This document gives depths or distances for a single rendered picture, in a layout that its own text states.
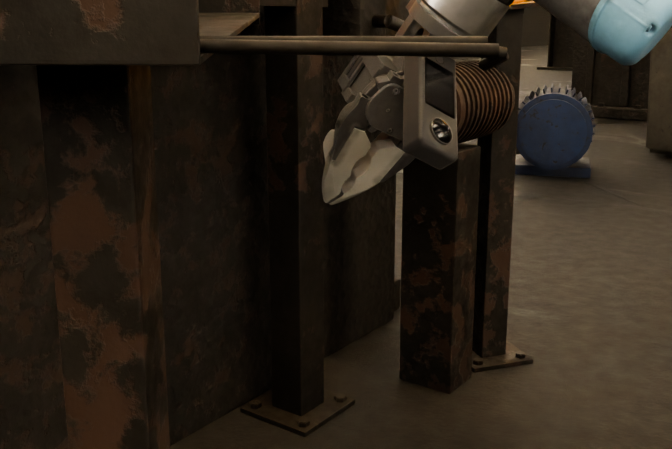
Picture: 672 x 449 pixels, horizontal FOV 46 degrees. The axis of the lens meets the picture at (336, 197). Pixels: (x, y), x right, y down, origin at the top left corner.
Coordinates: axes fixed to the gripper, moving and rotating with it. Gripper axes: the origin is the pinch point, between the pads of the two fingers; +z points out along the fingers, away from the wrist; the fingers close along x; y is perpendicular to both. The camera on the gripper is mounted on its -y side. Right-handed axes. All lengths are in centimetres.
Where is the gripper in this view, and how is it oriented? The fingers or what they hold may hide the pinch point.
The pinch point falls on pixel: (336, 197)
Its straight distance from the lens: 78.4
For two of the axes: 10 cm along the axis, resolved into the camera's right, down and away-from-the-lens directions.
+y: -2.4, -5.7, 7.9
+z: -5.4, 7.5, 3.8
